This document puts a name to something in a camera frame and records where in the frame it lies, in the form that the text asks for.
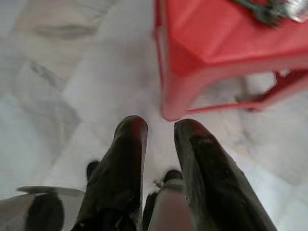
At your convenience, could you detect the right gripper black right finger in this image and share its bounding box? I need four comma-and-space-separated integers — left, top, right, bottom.
174, 118, 277, 231

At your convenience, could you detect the red plastic stool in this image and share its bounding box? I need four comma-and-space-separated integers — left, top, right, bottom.
154, 0, 308, 122

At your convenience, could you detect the robot right leg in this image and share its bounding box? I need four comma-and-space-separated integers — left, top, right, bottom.
141, 169, 193, 231

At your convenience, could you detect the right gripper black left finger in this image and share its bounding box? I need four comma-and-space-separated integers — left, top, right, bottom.
72, 115, 149, 231

